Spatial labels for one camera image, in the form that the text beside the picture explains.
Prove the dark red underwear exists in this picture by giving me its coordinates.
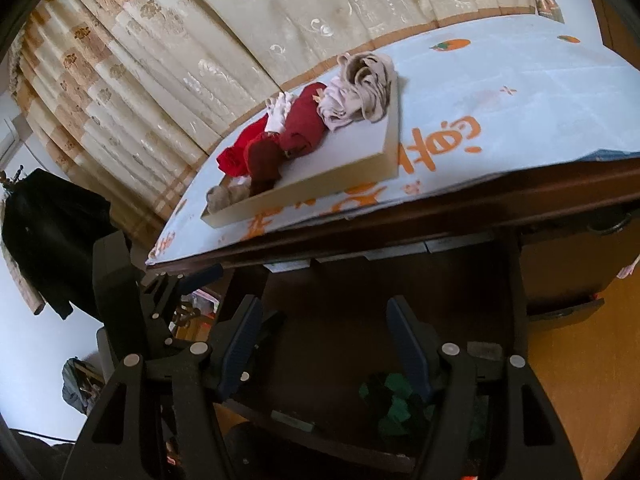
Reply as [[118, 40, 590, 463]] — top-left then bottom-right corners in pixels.
[[244, 82, 326, 196]]

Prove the dark wooden dresser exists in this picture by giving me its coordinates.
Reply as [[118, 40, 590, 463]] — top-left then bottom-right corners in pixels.
[[151, 158, 639, 314]]

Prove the wooden coat rack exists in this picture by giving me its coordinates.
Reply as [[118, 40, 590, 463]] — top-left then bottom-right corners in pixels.
[[0, 165, 24, 192]]

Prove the open wooden drawer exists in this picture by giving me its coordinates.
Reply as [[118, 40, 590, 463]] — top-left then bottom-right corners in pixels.
[[226, 240, 526, 479]]

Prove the brown garment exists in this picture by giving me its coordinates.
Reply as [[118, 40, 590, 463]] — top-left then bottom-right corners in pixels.
[[206, 184, 250, 214]]

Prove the bright red underwear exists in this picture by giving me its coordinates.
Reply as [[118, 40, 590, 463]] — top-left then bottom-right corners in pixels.
[[216, 114, 268, 178]]

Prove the cream floral curtain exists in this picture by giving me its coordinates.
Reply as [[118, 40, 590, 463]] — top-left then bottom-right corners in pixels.
[[9, 0, 562, 250]]

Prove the white pink underwear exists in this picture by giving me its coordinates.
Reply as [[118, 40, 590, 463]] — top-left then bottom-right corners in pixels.
[[314, 76, 363, 131]]

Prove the shallow gold cardboard tray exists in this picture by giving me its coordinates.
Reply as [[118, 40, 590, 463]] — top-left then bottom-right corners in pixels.
[[201, 80, 399, 228]]

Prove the beige dotted thermal underwear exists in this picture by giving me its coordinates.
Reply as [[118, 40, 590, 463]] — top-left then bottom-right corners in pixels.
[[337, 52, 396, 122]]

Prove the white orange-print table cover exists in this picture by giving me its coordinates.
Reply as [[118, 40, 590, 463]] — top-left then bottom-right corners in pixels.
[[148, 15, 639, 266]]

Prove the black coat on rack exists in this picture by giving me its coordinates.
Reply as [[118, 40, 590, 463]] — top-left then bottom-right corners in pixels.
[[2, 169, 116, 320]]

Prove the green underwear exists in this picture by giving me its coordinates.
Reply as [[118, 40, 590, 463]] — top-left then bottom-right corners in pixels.
[[358, 372, 434, 438]]

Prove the pale pink bra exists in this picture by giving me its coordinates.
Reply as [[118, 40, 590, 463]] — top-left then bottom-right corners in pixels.
[[265, 92, 297, 134]]

